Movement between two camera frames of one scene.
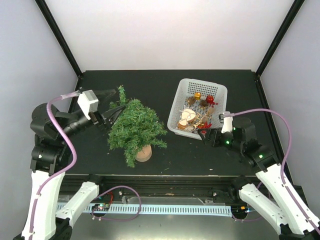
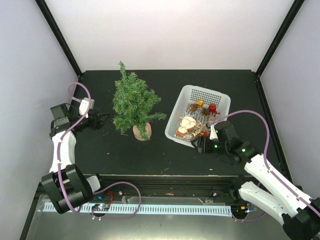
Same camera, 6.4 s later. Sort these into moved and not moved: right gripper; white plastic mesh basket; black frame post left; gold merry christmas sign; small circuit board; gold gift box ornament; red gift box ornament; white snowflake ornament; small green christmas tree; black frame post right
Moved: right gripper; red gift box ornament; small green christmas tree; white snowflake ornament; gold gift box ornament; white plastic mesh basket; gold merry christmas sign
Not moved: small circuit board; black frame post right; black frame post left
